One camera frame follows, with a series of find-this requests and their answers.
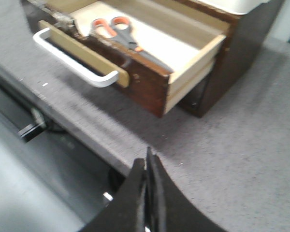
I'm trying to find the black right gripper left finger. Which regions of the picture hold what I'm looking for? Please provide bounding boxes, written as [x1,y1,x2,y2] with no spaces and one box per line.
[81,159,146,232]

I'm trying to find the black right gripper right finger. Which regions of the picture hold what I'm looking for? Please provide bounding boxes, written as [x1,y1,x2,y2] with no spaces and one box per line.
[146,147,225,232]

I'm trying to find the wooden drawer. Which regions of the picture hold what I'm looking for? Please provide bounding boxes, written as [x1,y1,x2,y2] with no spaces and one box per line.
[33,0,229,117]

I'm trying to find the grey orange scissors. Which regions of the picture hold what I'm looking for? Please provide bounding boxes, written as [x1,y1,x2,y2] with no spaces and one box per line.
[91,16,174,73]

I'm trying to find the dark wooden drawer cabinet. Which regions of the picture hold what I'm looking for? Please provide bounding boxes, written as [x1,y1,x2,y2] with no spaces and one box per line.
[21,0,283,117]

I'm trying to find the black appliance control panel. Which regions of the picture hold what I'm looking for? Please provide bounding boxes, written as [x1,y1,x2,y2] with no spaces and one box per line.
[0,79,126,232]

